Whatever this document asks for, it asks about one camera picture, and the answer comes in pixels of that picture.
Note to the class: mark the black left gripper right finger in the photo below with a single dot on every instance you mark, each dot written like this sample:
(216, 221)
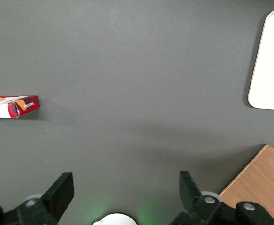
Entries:
(191, 197)

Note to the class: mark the red cookie box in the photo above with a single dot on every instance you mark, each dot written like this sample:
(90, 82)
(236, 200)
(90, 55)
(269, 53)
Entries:
(26, 105)

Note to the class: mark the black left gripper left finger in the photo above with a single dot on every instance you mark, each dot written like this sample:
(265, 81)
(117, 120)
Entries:
(55, 197)

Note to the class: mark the wooden drawer cabinet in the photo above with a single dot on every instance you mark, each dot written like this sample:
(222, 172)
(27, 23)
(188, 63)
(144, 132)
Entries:
(263, 178)

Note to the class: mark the white rectangular tray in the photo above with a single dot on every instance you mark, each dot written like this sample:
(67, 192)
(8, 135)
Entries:
(273, 65)

